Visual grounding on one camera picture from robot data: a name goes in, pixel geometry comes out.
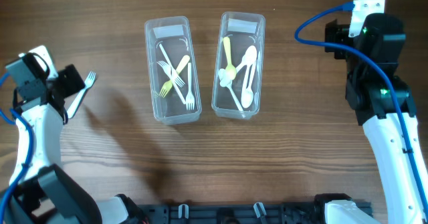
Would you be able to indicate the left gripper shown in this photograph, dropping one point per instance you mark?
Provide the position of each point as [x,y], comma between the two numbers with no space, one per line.
[70,80]

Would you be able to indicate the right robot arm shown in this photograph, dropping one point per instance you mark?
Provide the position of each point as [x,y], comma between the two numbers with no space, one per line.
[385,108]

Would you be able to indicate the white fork diagonal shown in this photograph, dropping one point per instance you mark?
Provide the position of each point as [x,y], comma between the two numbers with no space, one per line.
[190,99]

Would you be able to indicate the bent white plastic fork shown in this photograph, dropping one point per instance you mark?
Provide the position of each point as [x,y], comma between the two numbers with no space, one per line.
[173,77]

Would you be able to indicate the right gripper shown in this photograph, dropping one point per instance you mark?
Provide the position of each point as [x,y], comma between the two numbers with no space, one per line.
[334,37]

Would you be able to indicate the left clear plastic container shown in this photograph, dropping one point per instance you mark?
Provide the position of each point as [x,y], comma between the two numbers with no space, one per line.
[175,35]

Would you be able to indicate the right clear plastic container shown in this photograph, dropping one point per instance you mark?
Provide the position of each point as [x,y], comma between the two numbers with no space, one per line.
[244,30]

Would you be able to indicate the clear plastic container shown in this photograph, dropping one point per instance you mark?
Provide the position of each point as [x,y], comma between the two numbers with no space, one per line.
[175,35]
[244,30]

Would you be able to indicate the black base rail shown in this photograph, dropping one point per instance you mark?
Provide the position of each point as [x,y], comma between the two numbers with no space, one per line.
[283,213]

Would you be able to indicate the small white fork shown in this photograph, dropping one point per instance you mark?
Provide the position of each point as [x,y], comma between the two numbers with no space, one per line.
[89,82]

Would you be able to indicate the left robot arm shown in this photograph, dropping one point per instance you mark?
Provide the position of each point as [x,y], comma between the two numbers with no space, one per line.
[39,190]

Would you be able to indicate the white spoon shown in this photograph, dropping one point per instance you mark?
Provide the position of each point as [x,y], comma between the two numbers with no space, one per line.
[237,103]
[239,68]
[247,92]

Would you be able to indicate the yellow plastic spoon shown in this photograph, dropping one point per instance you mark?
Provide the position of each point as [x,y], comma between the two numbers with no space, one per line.
[230,68]

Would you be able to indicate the cream plastic fork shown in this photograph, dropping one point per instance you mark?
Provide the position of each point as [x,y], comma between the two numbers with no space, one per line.
[168,84]

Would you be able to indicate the white spoon vertical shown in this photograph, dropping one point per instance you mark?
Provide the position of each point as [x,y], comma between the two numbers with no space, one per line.
[251,55]

